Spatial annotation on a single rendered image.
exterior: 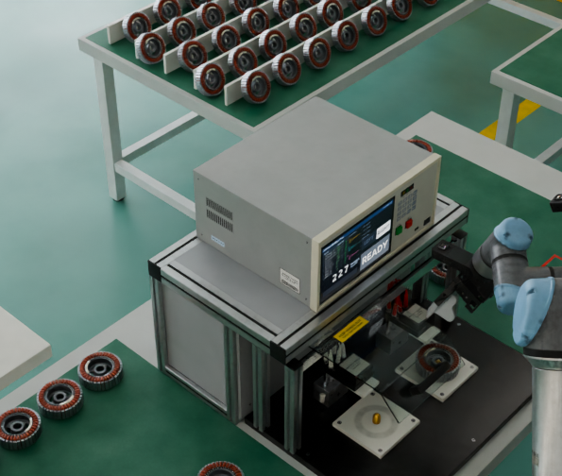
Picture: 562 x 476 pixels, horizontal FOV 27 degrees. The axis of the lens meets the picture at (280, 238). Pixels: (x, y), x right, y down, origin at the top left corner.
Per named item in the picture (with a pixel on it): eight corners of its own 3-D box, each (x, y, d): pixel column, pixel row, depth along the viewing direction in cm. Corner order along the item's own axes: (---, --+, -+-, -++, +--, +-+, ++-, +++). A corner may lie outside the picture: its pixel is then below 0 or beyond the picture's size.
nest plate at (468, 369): (478, 370, 291) (478, 366, 290) (442, 402, 283) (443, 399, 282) (430, 341, 299) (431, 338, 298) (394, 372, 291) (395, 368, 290)
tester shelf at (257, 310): (467, 222, 289) (469, 208, 287) (284, 365, 251) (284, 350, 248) (334, 153, 312) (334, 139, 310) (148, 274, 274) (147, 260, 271)
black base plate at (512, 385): (552, 378, 292) (553, 372, 291) (396, 532, 256) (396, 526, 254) (406, 293, 317) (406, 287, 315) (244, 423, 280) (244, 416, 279)
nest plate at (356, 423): (419, 423, 278) (419, 419, 277) (381, 459, 269) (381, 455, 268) (371, 392, 285) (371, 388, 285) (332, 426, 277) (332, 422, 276)
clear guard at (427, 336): (465, 365, 260) (468, 346, 256) (399, 424, 246) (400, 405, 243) (354, 298, 277) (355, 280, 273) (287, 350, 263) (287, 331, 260)
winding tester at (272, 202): (434, 224, 282) (441, 155, 269) (316, 313, 257) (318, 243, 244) (315, 160, 302) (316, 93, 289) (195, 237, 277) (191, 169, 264)
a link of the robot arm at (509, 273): (554, 299, 230) (548, 252, 236) (499, 300, 230) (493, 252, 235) (547, 317, 237) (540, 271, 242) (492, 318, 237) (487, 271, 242)
